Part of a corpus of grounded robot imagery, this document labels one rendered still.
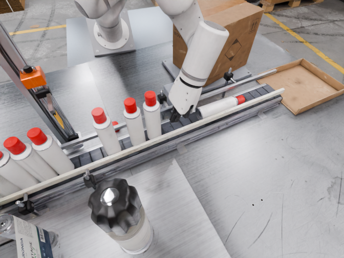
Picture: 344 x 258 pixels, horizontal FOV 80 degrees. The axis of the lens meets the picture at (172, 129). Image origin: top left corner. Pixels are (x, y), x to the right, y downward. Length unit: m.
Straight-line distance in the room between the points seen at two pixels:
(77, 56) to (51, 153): 0.79
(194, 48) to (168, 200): 0.43
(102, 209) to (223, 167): 0.51
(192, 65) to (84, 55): 0.85
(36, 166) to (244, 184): 0.64
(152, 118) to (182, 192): 0.24
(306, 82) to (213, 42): 0.75
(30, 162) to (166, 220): 0.39
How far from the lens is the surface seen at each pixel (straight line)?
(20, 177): 0.71
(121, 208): 0.34
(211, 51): 0.57
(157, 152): 0.75
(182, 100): 0.64
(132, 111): 0.60
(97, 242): 0.65
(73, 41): 1.49
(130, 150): 0.70
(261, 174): 0.80
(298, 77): 1.24
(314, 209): 0.82
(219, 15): 0.96
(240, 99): 0.87
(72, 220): 0.69
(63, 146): 0.72
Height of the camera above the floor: 1.49
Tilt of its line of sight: 52 degrees down
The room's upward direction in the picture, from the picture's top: straight up
